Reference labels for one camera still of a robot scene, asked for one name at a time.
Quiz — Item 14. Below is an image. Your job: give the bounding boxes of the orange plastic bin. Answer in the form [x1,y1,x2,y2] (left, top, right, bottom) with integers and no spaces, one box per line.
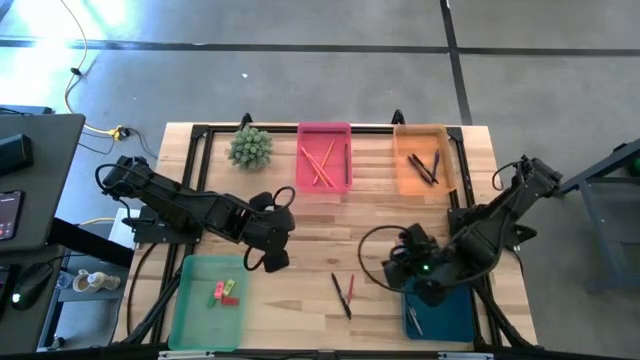
[392,123,459,197]

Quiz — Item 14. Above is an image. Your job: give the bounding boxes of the long black pen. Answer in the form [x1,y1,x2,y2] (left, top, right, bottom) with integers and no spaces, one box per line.
[330,271,353,321]

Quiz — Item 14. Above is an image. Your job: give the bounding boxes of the blue plastic bin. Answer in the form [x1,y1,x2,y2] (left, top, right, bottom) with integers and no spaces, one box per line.
[401,277,476,344]

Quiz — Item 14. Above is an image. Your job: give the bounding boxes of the pink plastic bin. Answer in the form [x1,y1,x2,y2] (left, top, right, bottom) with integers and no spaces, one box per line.
[295,121,354,195]

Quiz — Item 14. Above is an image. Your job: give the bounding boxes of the silver bracket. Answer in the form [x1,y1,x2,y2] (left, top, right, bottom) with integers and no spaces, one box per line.
[158,349,216,360]
[437,351,496,360]

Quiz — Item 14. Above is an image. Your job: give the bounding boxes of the white box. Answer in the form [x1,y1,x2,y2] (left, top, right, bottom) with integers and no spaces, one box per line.
[107,206,147,251]

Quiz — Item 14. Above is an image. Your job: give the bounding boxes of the black computer mouse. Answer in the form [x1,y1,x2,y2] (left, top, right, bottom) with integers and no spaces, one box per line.
[10,261,55,312]

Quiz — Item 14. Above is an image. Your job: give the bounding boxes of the grey metal cart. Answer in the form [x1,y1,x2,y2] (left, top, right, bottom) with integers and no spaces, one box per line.
[558,138,640,295]

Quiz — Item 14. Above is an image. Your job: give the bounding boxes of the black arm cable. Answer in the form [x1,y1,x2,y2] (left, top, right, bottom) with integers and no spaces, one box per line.
[242,185,297,273]
[356,224,419,295]

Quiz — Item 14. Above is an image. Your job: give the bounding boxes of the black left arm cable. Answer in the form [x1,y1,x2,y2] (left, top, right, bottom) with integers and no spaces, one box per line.
[242,185,297,273]

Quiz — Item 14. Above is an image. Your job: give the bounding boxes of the black desk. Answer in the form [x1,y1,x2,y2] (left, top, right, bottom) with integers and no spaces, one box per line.
[0,112,87,254]

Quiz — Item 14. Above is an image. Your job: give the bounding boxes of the black sleeved cable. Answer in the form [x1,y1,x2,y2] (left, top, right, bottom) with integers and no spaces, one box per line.
[125,242,159,337]

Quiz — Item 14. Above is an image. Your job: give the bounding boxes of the beige cup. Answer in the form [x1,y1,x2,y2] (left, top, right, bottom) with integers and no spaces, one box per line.
[71,268,123,294]

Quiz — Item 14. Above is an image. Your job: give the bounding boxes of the black table frame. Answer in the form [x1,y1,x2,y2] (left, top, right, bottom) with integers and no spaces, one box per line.
[119,108,540,351]

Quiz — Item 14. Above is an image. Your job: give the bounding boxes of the dark pen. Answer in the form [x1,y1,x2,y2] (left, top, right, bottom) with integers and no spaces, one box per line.
[406,154,434,188]

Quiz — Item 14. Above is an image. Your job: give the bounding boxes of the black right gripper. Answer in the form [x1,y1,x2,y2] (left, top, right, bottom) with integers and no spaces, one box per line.
[382,223,455,308]

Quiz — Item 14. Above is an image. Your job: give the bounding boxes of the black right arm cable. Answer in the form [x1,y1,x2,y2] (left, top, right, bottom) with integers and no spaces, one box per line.
[356,224,419,295]

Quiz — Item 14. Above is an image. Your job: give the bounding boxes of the orange pencil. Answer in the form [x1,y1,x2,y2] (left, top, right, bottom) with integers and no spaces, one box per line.
[304,149,337,189]
[299,145,332,190]
[312,139,337,186]

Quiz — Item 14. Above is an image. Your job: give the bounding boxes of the yellow floor cable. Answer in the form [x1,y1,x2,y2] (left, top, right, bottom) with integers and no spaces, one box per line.
[58,0,132,142]

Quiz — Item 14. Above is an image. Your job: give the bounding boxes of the black box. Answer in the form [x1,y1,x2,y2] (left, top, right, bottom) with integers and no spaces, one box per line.
[0,133,35,177]

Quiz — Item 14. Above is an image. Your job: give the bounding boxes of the black pen with clip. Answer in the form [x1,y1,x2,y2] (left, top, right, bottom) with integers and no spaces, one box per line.
[411,152,440,186]

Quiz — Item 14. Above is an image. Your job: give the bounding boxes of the potted green plant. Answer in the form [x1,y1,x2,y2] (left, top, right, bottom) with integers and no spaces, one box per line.
[228,125,275,171]

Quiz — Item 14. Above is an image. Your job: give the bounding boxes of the green plastic bin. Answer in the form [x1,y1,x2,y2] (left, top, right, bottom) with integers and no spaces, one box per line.
[167,254,251,352]

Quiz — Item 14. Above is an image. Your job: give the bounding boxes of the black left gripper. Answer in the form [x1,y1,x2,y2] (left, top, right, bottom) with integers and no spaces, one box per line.
[238,192,298,275]

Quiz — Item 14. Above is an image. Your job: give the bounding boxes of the black smartphone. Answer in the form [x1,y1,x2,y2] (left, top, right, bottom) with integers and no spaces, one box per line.
[0,189,26,243]

